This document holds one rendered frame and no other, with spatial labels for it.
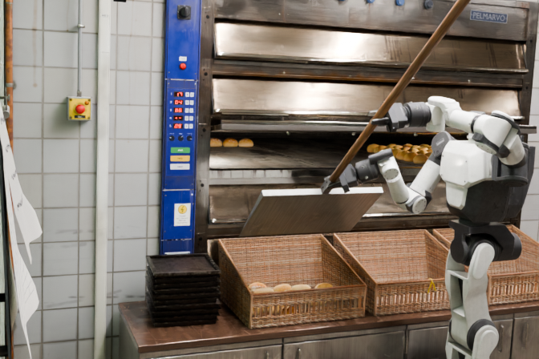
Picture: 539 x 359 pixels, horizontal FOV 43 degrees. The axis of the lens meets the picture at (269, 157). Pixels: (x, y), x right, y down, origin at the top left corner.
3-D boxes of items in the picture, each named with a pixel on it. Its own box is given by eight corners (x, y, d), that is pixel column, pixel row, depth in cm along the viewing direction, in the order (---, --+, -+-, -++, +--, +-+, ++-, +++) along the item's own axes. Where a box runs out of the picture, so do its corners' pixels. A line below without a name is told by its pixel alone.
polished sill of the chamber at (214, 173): (205, 176, 325) (205, 168, 325) (507, 172, 390) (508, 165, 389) (208, 179, 319) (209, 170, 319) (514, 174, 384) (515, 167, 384)
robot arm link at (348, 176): (346, 197, 275) (374, 187, 273) (342, 187, 267) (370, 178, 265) (338, 171, 281) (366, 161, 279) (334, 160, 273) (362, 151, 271)
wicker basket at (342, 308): (213, 294, 326) (216, 238, 322) (319, 285, 347) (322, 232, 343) (248, 330, 281) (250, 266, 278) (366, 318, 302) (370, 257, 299)
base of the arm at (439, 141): (446, 163, 299) (463, 143, 296) (460, 177, 288) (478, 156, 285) (423, 147, 291) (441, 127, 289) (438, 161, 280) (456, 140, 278)
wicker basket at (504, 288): (427, 277, 368) (430, 227, 365) (508, 270, 390) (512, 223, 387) (487, 307, 324) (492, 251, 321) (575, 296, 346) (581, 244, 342)
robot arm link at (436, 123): (420, 134, 241) (449, 131, 244) (423, 104, 238) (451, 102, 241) (406, 127, 251) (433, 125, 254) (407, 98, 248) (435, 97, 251)
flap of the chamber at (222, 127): (220, 129, 303) (208, 131, 322) (536, 133, 367) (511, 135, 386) (220, 123, 303) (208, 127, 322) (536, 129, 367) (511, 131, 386)
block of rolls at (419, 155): (364, 151, 433) (364, 143, 433) (427, 151, 450) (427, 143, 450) (417, 164, 377) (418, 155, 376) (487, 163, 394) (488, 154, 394)
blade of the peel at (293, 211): (383, 192, 289) (381, 187, 290) (263, 195, 269) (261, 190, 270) (350, 231, 317) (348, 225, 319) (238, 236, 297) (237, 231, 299)
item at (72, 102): (66, 118, 293) (66, 95, 292) (90, 119, 296) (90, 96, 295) (67, 120, 286) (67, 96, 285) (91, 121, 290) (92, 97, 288)
